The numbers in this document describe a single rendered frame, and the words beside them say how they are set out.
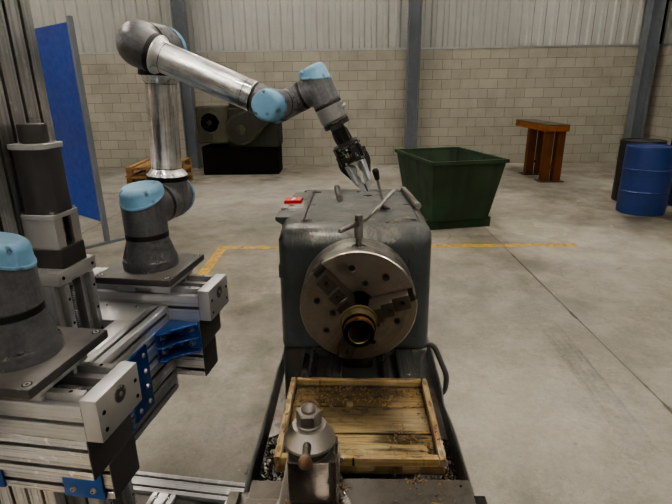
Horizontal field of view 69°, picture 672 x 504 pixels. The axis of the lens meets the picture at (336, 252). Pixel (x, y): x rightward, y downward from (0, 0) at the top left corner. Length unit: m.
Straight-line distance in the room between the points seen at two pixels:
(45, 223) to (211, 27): 10.47
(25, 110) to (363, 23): 10.16
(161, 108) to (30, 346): 0.74
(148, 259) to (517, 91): 10.77
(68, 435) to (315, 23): 10.58
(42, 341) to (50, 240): 0.29
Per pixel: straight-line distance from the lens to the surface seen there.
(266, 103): 1.20
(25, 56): 1.36
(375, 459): 1.10
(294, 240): 1.42
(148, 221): 1.40
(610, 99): 12.52
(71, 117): 6.19
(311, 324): 1.34
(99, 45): 12.36
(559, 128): 9.50
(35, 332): 1.06
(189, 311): 1.42
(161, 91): 1.48
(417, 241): 1.42
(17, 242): 1.03
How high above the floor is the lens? 1.63
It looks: 19 degrees down
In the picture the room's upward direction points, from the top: 1 degrees counter-clockwise
